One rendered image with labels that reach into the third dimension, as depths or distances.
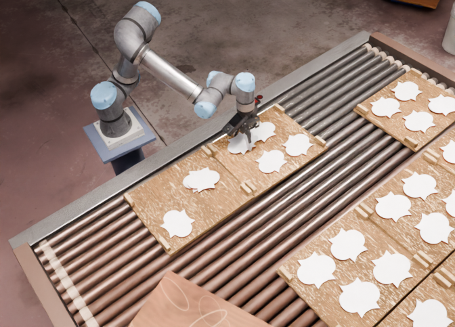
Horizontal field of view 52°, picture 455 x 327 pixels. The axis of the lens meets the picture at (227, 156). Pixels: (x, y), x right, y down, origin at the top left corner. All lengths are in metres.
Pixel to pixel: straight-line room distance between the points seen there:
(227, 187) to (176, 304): 0.57
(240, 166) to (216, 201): 0.20
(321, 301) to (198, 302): 0.42
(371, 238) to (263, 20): 3.04
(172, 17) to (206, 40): 0.52
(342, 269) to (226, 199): 0.52
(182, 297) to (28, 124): 2.59
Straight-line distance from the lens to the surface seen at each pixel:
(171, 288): 1.58
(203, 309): 1.54
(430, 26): 4.62
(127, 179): 2.03
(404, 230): 1.86
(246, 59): 4.03
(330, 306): 1.66
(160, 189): 1.93
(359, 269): 1.74
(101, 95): 2.10
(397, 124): 2.21
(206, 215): 1.83
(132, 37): 1.78
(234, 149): 2.02
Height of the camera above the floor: 2.45
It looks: 49 degrees down
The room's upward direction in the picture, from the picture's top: 5 degrees counter-clockwise
